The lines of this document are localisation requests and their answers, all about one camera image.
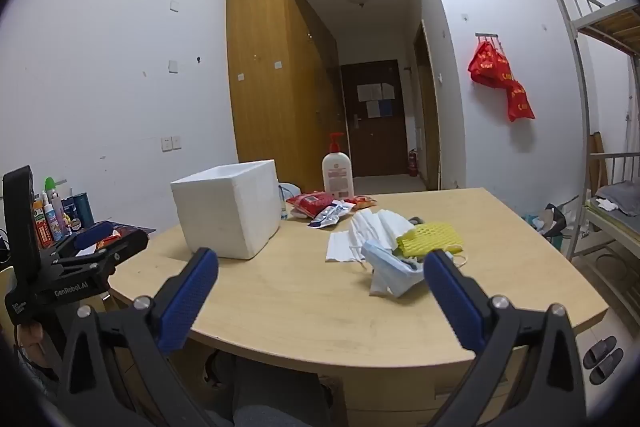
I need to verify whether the grey blanket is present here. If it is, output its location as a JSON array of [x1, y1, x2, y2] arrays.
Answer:
[[595, 179, 640, 214]]

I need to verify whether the metal bunk bed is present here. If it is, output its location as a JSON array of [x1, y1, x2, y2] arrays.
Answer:
[[545, 0, 640, 268]]

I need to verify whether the person's left hand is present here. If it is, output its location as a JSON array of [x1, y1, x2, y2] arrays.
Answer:
[[16, 321, 47, 361]]

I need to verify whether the white face mask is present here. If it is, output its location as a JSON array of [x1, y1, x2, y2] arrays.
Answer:
[[326, 231, 363, 264]]

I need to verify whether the red label bottle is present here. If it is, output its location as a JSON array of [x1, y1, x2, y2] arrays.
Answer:
[[32, 194, 53, 249]]

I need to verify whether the blue white foil packet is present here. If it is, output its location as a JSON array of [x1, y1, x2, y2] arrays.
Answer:
[[307, 199, 357, 228]]

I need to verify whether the red gift bag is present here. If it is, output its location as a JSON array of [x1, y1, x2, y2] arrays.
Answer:
[[505, 82, 536, 122], [467, 39, 516, 90]]

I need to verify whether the grey slipper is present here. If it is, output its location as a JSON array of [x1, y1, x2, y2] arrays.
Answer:
[[589, 348, 625, 385], [583, 335, 619, 369]]

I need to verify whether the blue face mask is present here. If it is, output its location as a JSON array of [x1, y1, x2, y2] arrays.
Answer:
[[360, 239, 426, 298]]

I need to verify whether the dark brown entrance door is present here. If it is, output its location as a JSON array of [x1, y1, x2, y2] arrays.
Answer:
[[341, 61, 408, 178]]

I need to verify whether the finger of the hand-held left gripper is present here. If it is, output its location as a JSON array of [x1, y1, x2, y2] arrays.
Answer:
[[60, 220, 115, 249], [50, 229, 150, 274]]

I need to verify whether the wooden wardrobe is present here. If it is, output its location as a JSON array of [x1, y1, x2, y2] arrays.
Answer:
[[225, 0, 351, 192]]

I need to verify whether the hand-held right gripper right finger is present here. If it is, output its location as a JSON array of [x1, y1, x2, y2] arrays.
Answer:
[[422, 250, 587, 427]]

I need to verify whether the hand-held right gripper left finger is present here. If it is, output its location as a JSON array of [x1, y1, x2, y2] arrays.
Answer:
[[56, 247, 236, 427]]

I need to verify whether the white foam box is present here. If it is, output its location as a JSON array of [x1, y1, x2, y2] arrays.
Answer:
[[171, 160, 283, 262]]

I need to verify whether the green cap spray bottle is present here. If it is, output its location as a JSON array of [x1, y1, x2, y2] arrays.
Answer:
[[44, 177, 67, 242]]

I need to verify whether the yellow foam fruit net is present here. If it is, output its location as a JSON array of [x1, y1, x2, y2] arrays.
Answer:
[[396, 221, 463, 258]]

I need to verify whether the white pump lotion bottle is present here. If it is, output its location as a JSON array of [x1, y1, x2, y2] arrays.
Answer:
[[321, 133, 355, 199]]

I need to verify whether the red snack packet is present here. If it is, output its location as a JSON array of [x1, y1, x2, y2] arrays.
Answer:
[[285, 191, 333, 218]]

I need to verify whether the dark teal bottle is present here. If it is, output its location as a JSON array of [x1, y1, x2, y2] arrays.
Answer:
[[72, 193, 96, 230]]

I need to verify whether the translucent white plastic piece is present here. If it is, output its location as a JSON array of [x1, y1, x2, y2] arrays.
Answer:
[[350, 208, 403, 255]]

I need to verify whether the wooden side door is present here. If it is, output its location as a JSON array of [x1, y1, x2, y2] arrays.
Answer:
[[414, 21, 442, 191]]

